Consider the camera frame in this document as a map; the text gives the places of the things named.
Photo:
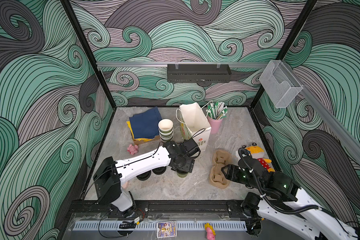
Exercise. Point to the stack of paper cups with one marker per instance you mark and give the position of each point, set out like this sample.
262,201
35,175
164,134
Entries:
166,130

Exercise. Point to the white green paper takeout bag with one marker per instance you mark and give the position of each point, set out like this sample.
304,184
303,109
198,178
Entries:
194,124

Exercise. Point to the brown pulp cup carrier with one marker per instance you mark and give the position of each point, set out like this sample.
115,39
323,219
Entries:
221,158

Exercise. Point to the navy blue napkin stack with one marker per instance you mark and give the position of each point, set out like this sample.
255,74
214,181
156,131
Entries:
145,125

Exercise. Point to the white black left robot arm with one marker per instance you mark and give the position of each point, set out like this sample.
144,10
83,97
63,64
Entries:
113,174

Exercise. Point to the colourful picture card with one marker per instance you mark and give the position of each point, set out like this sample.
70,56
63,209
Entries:
166,229

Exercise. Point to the yellow napkin stack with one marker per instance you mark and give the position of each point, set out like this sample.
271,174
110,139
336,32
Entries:
133,137

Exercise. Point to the black wall shelf tray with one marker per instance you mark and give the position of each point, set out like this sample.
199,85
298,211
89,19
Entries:
198,74

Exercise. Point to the yellow plush doll red dress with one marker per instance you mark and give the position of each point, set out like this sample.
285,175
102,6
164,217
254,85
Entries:
258,153

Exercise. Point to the pink plush toy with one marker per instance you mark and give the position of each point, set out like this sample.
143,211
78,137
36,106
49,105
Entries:
133,149

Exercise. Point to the pink metal straw bucket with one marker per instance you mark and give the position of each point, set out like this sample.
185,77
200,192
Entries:
215,125

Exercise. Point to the aluminium wall rail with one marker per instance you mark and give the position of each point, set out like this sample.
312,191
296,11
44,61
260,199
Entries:
140,64

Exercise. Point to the white slotted cable duct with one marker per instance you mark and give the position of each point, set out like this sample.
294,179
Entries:
151,226

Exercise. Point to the green white paper cup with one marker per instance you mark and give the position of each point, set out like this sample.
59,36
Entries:
182,175

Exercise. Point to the pink yellow small toy figure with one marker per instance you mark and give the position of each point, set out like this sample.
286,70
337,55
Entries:
210,232

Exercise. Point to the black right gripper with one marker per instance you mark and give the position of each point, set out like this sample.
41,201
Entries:
233,170

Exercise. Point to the brown cardboard napkin box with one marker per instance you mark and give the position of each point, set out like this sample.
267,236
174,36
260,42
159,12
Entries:
141,141

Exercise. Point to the black coffee cup lid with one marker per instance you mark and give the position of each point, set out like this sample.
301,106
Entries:
145,176
181,172

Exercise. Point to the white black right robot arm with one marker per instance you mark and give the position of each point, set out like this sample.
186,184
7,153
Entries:
305,217

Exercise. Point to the clear acrylic wall holder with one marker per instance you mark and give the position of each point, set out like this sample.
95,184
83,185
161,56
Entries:
281,83

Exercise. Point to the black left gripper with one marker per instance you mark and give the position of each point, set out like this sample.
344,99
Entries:
190,165

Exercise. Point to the green white wrapped straws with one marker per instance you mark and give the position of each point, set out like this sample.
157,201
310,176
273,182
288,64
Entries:
216,111

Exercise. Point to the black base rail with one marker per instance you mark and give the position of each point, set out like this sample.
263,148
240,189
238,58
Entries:
151,208

